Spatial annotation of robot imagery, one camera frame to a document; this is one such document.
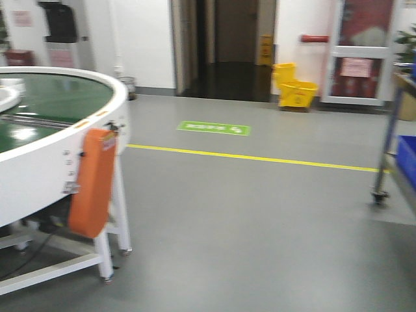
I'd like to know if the red fire extinguisher box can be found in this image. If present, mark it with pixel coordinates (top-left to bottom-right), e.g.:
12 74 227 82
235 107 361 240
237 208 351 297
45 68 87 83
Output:
5 49 35 66

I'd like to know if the orange conveyor motor cover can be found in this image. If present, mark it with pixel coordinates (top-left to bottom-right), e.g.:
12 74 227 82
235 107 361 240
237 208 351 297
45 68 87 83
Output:
68 129 117 239

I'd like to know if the steel shelf rack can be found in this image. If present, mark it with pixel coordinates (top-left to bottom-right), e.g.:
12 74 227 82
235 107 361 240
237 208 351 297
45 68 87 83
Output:
372 73 415 210

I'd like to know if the green floor sticker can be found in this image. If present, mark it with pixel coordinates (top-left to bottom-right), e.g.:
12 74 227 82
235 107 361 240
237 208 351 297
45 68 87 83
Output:
177 120 251 137

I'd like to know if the round green belt conveyor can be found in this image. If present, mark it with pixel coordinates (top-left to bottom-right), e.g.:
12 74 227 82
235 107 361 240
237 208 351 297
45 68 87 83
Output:
1 66 132 294

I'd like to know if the yellow mop bucket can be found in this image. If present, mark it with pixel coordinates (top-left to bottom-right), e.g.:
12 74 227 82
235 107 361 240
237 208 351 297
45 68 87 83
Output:
272 62 319 110

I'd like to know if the black water dispenser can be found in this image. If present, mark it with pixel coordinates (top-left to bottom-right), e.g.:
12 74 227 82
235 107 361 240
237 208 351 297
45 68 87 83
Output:
37 1 78 68

